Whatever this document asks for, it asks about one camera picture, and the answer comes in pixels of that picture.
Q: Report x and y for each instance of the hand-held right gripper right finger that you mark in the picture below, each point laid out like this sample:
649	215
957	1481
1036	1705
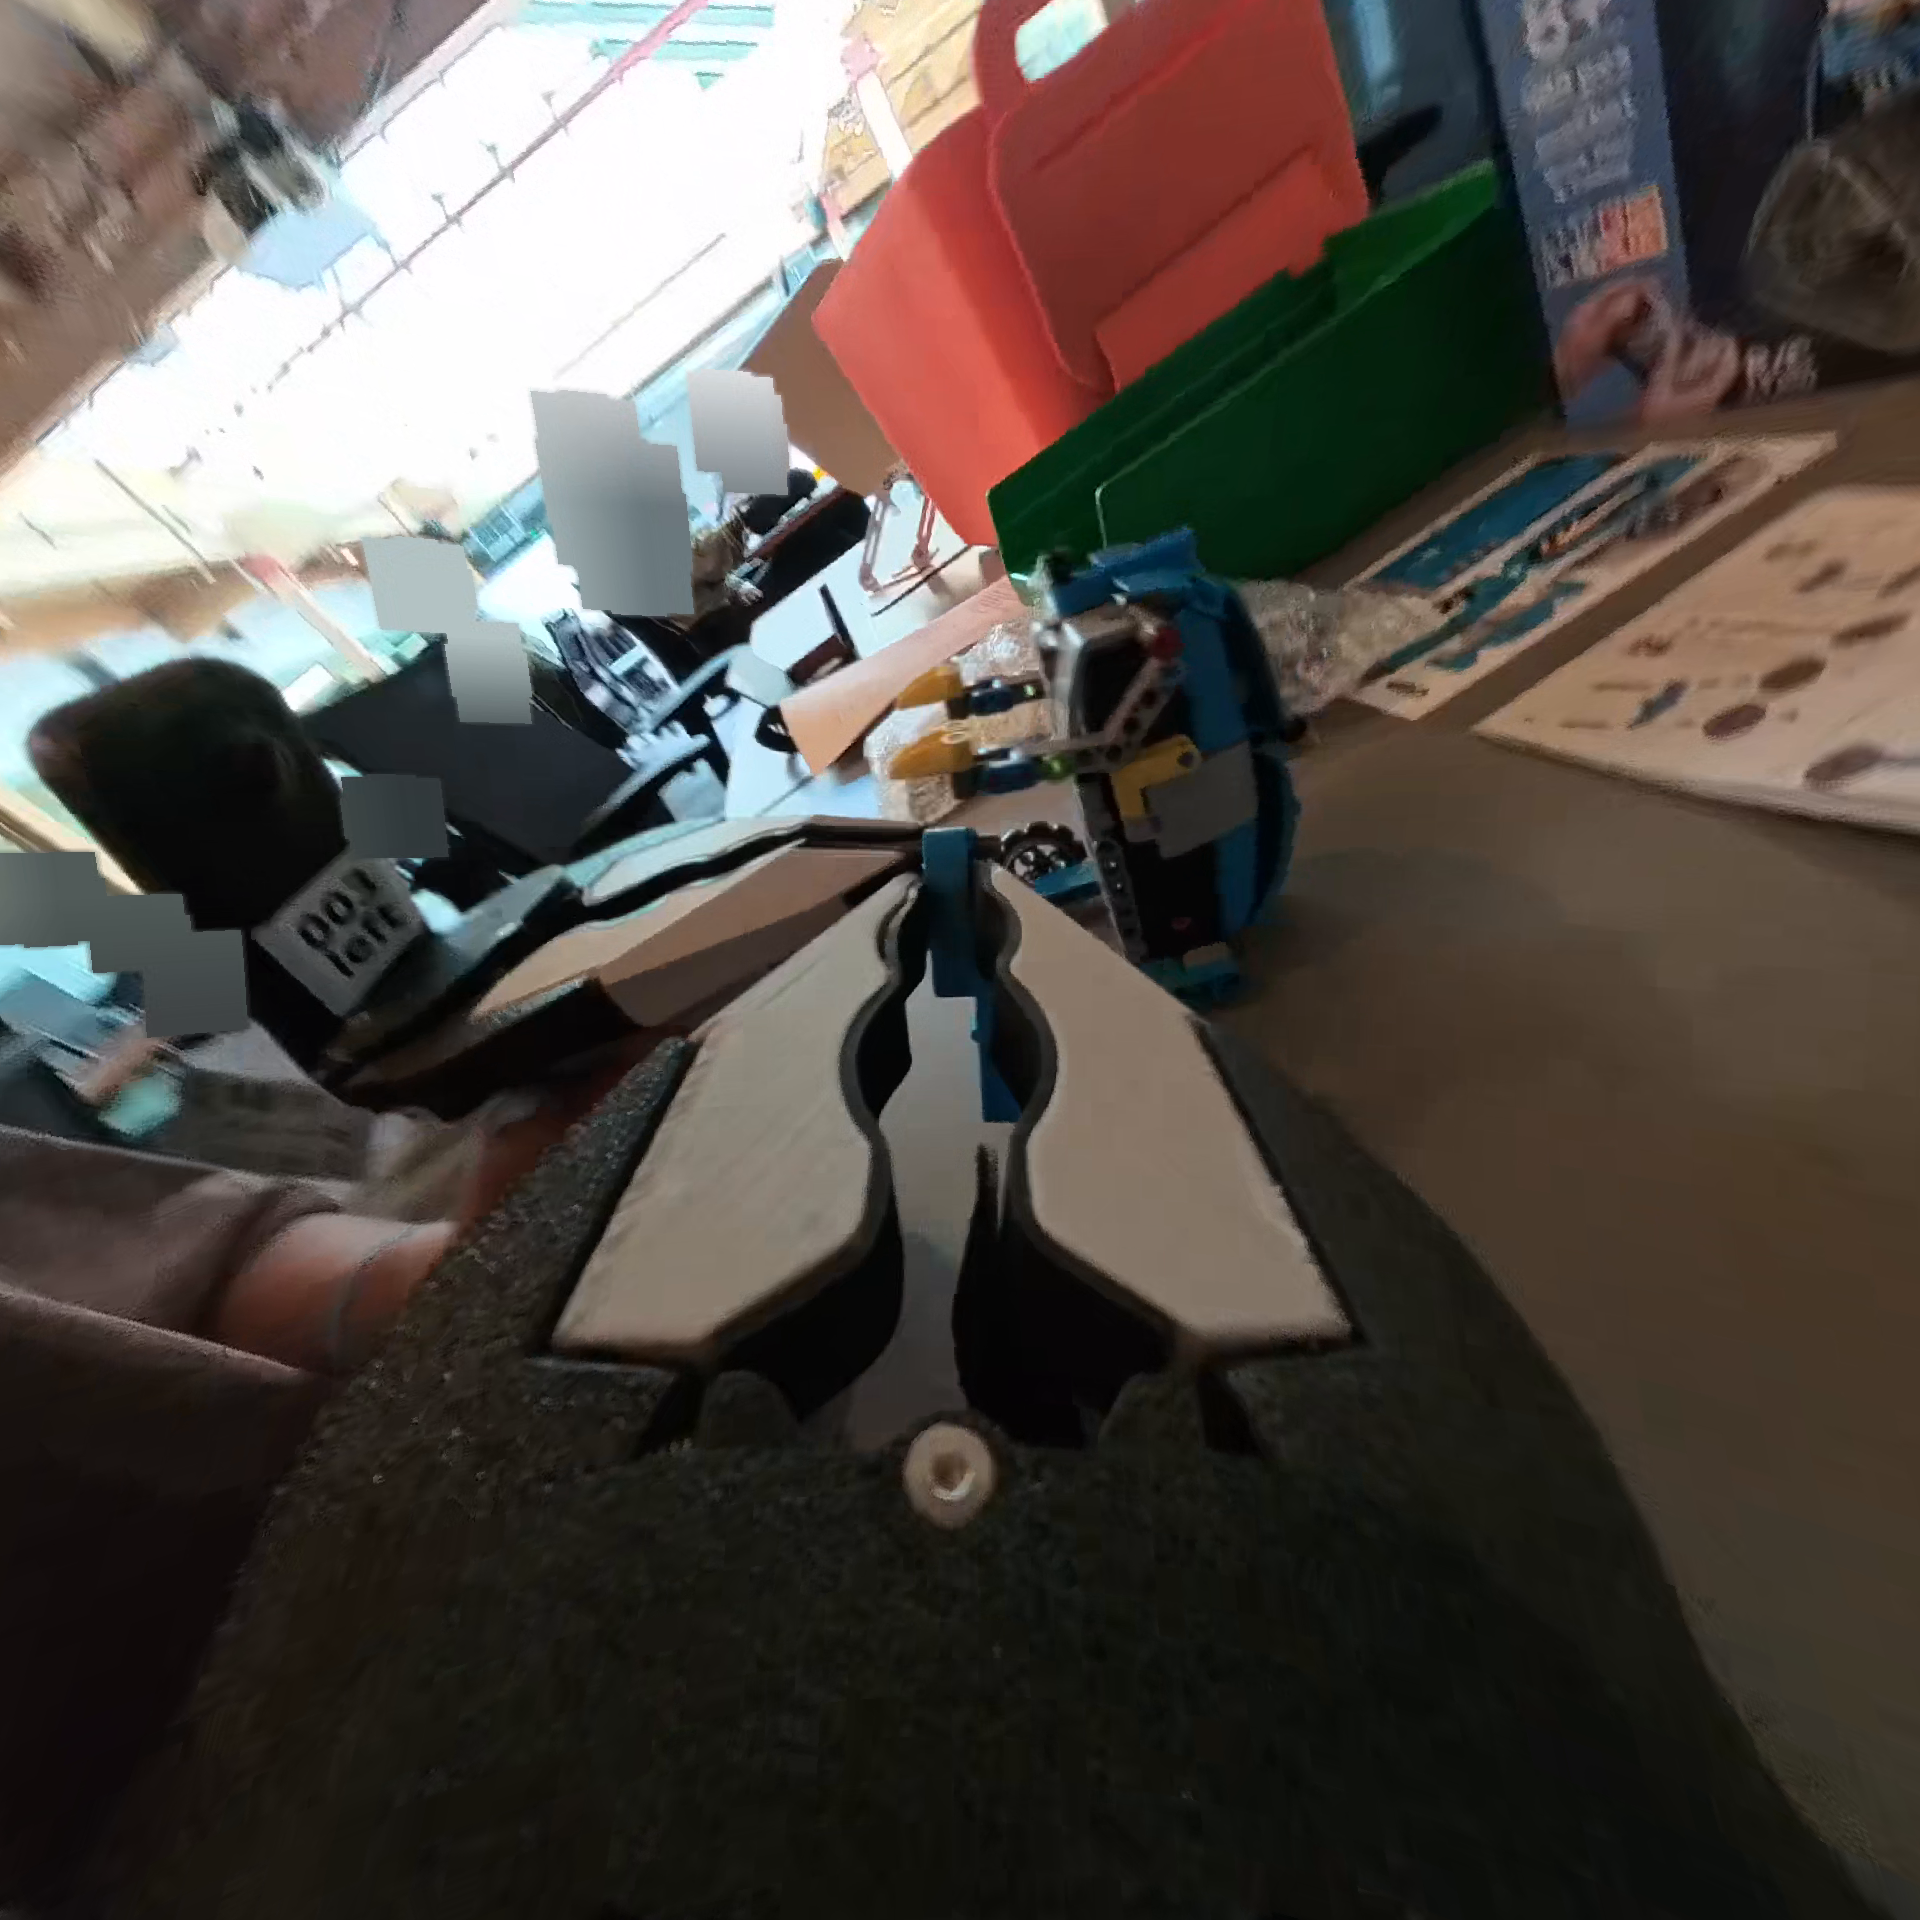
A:
1172	1185

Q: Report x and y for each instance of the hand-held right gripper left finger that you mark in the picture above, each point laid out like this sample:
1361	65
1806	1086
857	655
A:
734	1170

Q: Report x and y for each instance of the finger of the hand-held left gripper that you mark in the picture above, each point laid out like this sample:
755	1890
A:
750	849
705	937

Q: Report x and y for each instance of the blue toy brick beam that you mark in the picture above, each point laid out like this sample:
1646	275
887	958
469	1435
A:
955	930

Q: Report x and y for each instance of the person's left forearm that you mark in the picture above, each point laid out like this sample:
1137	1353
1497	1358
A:
300	1290

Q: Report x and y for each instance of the grey desk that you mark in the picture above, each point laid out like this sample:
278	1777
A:
1500	1080

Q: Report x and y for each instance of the brown paper sheet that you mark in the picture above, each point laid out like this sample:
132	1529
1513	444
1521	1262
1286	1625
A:
841	714

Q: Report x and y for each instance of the black office chair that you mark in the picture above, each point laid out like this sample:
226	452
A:
629	705

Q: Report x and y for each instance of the wooden board stand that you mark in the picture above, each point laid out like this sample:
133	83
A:
820	390

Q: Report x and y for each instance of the blue grey toy brick robot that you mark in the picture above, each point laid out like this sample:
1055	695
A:
1201	720

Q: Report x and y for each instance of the person's brown clothing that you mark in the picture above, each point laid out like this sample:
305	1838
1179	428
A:
121	1350

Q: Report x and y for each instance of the orange felt bag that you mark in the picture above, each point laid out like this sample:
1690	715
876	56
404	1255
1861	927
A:
1051	271

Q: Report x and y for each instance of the green storage bin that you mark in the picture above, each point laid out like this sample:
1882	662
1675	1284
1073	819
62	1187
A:
1319	435

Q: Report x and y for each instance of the blue printed leaflet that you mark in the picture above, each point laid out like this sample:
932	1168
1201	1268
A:
1577	555

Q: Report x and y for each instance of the open instruction booklet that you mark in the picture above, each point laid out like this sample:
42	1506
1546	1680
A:
1771	675

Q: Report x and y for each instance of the toy robot kit box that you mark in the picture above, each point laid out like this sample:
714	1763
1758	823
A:
1589	180

